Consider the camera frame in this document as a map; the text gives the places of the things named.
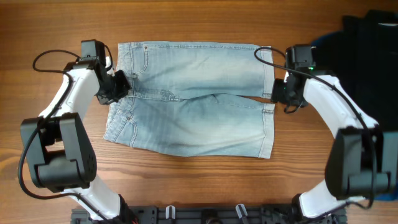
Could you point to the light blue denim shorts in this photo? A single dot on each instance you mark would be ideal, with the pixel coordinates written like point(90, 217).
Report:
point(195, 99)

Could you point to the dark navy shirt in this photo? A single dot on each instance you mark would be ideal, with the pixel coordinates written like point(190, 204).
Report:
point(363, 55)

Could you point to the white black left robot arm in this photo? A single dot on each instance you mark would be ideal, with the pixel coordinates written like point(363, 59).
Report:
point(58, 159)

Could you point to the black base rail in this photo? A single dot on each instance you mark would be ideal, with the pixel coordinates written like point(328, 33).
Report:
point(266, 214)

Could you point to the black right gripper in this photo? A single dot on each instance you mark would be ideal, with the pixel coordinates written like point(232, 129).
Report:
point(277, 94)

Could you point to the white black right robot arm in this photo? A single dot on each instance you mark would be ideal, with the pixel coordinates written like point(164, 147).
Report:
point(362, 164)

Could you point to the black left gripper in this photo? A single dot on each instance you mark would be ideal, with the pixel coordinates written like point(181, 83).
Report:
point(124, 87)

